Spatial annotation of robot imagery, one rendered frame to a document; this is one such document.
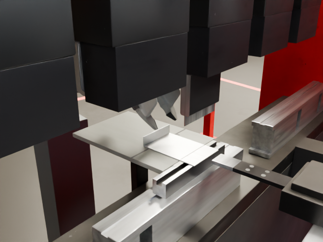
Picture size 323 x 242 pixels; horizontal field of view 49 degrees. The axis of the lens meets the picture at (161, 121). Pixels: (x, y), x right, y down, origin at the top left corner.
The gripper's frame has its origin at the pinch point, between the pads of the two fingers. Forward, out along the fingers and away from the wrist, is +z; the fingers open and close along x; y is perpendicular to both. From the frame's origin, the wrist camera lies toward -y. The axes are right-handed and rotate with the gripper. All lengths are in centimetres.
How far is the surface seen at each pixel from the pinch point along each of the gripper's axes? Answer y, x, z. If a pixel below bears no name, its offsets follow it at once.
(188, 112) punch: 11.7, -5.2, 2.0
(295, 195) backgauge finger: 21.5, -4.9, 21.5
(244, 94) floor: -171, 322, -7
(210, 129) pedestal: -118, 162, 8
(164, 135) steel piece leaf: -4.0, 2.8, 2.7
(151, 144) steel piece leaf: -3.3, -2.7, 3.3
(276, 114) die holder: 2.0, 39.3, 12.3
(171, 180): 5.3, -10.7, 10.8
